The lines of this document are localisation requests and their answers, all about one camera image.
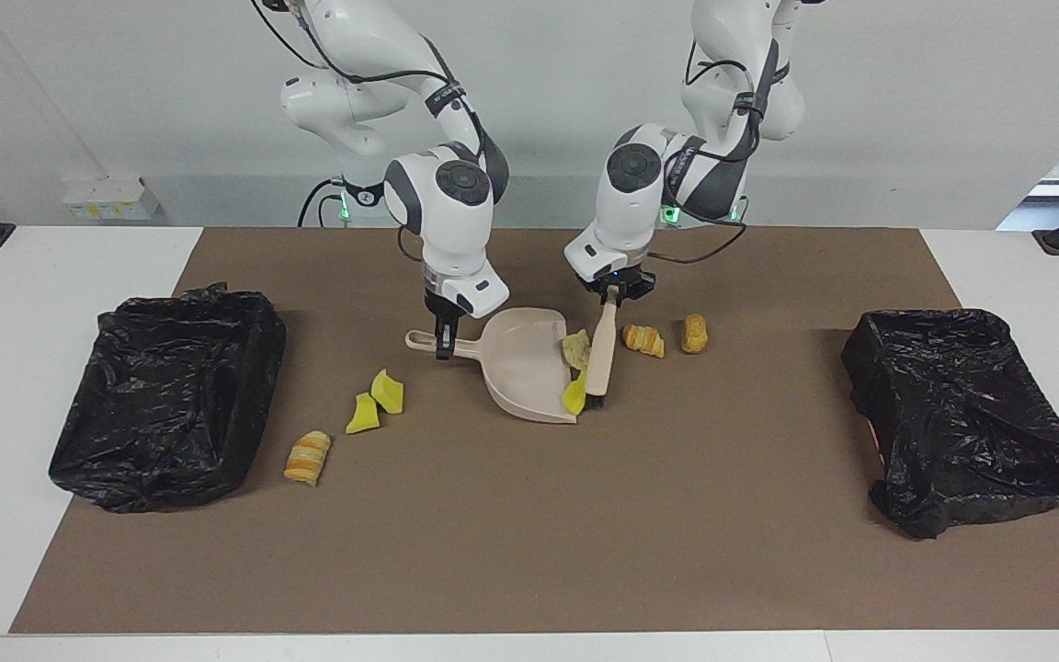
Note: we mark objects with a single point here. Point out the brown oval bread roll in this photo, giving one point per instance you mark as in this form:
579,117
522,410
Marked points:
695,333

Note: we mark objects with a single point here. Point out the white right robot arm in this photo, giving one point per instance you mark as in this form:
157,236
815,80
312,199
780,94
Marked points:
442,202

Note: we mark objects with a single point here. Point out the brown table mat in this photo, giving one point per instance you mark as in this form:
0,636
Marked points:
585,533

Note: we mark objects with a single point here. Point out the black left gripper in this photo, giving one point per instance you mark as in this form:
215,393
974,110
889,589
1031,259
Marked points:
638,280

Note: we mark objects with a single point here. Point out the yellow green scouring sponge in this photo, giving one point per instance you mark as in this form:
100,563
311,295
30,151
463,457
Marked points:
574,397

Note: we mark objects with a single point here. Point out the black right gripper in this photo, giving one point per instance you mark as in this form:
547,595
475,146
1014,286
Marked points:
442,308

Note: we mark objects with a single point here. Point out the black plastic bag lined bin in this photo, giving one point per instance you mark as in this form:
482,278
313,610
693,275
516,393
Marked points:
153,405
962,414

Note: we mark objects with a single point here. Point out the beige hand brush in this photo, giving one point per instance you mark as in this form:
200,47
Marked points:
601,354

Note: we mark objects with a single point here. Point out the pale flaky pastry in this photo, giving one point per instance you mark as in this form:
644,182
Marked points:
575,349

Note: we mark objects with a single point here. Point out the striped toy croissant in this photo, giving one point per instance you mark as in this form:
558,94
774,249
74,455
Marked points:
308,458
643,340

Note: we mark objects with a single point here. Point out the white wall socket boxes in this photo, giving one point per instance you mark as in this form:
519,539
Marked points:
111,198

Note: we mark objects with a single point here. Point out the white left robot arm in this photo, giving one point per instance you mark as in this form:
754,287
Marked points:
631,193

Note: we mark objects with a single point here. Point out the beige plastic dustpan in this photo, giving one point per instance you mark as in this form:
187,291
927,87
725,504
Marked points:
520,368

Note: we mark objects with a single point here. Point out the yellow sponge piece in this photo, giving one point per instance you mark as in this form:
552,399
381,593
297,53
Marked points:
363,416
389,393

